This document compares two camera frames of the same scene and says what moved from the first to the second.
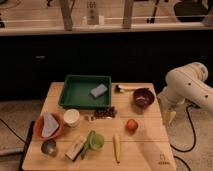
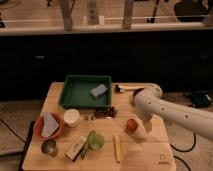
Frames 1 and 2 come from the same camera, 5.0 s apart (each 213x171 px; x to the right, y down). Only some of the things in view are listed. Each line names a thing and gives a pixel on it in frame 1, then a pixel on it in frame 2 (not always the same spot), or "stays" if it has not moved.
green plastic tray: [76, 91] stays
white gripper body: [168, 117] to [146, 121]
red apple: [131, 126] stays
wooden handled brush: [121, 88] stays
